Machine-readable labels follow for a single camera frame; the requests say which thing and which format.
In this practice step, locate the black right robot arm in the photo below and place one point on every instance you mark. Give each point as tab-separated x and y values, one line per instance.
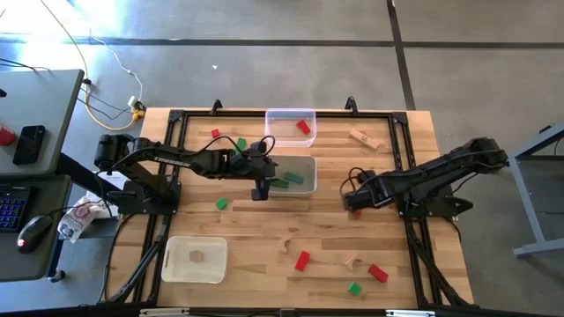
440	169

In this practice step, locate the long natural block with print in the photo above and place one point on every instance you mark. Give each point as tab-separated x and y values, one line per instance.
364	138

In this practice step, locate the large white plastic bin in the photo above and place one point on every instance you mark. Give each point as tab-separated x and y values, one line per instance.
176	264

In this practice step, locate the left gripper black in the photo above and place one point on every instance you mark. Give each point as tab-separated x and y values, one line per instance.
255	167

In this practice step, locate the white printed snack bag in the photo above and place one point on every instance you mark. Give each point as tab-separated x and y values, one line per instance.
77	220

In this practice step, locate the small red wooden cube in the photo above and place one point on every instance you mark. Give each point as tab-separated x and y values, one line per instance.
215	133

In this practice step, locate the natural wooden arch block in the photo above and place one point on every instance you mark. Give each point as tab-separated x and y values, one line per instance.
351	260
284	244

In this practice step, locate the green wooden cube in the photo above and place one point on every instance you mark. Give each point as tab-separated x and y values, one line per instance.
221	203
354	289

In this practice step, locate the grey metal table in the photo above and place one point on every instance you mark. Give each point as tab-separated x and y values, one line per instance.
542	247

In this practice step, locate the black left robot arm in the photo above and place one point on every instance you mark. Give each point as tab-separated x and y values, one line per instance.
172	160

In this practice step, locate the black smartphone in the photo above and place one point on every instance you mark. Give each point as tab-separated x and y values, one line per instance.
29	144

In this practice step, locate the white paper sheet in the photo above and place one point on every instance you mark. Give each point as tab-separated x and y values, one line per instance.
115	179

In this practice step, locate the black computer mouse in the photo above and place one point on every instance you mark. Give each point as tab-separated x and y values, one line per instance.
33	233

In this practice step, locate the black keyboard with blue light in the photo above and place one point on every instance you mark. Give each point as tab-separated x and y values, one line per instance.
12	209

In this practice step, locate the red wooden rectangular block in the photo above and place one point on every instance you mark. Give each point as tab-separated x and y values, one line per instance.
356	215
302	260
303	127
378	273

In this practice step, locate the dark grey desk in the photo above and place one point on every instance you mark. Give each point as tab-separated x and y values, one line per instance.
48	198

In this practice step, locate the black desk foot bar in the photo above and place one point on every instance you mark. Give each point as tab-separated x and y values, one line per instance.
83	174

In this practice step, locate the black aluminium table frame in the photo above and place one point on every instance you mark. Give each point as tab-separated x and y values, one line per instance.
335	114

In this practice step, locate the black arched frame clamp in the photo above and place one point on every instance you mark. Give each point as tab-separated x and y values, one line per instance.
351	105
216	106

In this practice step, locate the natural wooden hexagon block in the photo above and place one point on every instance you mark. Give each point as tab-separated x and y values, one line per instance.
196	256

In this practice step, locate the clear plastic bin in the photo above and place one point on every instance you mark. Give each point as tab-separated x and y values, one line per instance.
286	132

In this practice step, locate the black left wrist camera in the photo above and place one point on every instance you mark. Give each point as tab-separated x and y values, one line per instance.
257	147

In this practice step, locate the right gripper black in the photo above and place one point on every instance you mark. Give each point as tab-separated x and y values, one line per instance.
361	199

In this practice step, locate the white power adapter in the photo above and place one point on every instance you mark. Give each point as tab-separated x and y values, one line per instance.
132	102

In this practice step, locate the small red object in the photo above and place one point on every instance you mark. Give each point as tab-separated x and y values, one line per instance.
6	135

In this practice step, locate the silver metal bracket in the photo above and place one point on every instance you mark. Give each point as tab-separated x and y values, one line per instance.
410	313
163	311

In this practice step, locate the small off-white plastic bin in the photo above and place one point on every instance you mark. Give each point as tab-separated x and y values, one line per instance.
304	167

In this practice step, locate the light grey desk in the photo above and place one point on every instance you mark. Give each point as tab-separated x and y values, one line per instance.
39	110

